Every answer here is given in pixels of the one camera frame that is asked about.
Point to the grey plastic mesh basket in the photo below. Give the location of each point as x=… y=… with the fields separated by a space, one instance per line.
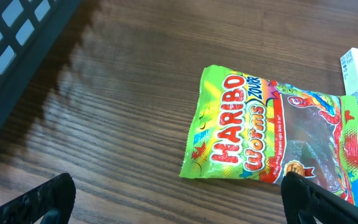
x=28 y=29

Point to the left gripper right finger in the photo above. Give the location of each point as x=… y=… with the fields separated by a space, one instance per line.
x=306 y=203

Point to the Haribo gummy candy bag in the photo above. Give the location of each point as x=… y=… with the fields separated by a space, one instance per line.
x=246 y=127

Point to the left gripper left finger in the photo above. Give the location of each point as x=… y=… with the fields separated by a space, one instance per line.
x=50 y=202

